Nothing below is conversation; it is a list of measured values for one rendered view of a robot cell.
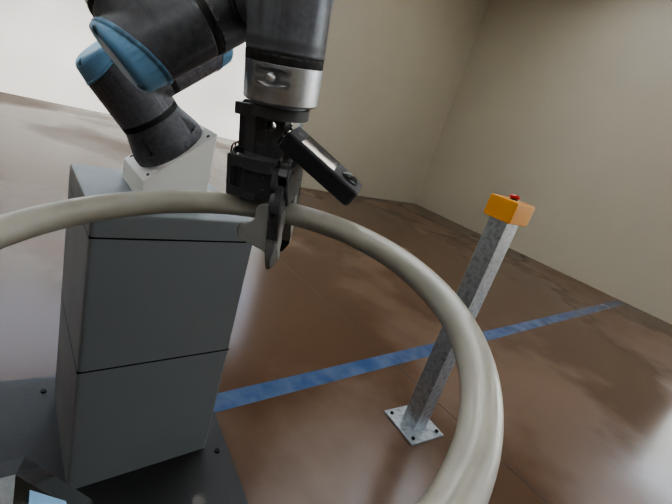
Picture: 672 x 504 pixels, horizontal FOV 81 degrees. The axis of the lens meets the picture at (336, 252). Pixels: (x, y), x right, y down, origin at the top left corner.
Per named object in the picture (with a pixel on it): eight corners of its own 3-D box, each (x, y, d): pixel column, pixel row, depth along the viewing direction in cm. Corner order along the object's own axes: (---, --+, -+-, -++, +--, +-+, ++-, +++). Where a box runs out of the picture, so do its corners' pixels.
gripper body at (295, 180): (246, 182, 57) (252, 94, 52) (304, 195, 56) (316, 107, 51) (224, 199, 50) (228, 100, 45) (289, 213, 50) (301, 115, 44)
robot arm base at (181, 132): (130, 156, 110) (106, 124, 104) (188, 120, 115) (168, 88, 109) (148, 175, 97) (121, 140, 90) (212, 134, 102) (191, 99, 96)
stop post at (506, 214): (443, 436, 178) (552, 210, 143) (411, 446, 167) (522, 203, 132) (414, 404, 193) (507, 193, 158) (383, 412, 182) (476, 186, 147)
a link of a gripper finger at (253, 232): (236, 260, 55) (246, 196, 53) (277, 270, 55) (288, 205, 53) (228, 266, 52) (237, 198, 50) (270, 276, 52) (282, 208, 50)
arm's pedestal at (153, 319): (35, 392, 139) (46, 154, 112) (180, 366, 171) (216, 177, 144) (45, 519, 104) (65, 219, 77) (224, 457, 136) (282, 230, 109)
